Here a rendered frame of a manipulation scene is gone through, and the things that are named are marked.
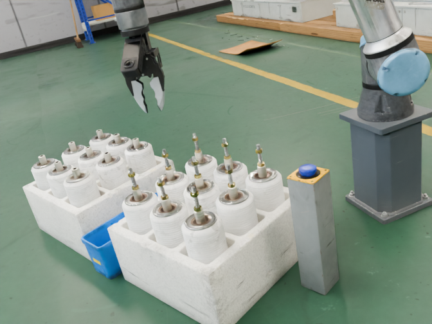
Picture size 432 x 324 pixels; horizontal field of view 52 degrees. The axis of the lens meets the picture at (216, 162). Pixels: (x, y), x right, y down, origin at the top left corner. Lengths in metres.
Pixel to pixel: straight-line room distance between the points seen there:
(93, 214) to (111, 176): 0.14
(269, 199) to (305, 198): 0.17
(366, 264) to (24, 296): 0.97
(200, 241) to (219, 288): 0.11
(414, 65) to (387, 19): 0.12
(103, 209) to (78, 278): 0.22
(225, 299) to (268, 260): 0.16
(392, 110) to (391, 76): 0.19
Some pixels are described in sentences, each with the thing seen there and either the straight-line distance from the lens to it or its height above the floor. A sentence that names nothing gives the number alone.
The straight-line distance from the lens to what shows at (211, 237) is 1.01.
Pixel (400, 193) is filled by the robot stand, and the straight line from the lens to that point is 1.40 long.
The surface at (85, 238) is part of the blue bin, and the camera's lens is 1.40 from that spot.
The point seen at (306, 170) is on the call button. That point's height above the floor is 0.33.
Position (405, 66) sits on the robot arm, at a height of 0.48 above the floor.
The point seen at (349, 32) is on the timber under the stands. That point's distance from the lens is 3.71.
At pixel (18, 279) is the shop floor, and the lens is 1.57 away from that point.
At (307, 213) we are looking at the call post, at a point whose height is 0.23.
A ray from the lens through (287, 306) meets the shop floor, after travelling 1.15.
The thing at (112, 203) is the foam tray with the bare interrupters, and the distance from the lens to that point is 1.45.
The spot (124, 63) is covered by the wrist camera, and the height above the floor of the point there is 0.60.
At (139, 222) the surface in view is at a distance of 1.19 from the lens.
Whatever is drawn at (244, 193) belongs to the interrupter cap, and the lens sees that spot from 1.10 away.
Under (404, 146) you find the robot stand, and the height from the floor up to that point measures 0.22.
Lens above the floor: 0.79
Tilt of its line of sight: 24 degrees down
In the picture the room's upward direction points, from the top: 12 degrees counter-clockwise
